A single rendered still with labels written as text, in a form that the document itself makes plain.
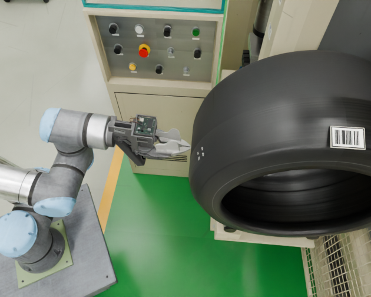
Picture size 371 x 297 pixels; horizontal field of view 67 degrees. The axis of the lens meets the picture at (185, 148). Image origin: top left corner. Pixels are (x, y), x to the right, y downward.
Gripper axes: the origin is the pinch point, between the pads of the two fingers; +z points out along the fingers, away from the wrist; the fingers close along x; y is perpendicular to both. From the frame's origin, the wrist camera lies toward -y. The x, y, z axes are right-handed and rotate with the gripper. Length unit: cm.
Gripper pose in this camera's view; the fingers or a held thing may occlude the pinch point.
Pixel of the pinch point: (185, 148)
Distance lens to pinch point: 75.0
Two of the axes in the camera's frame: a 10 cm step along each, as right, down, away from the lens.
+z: 9.9, 1.4, 0.5
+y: 1.2, -5.6, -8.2
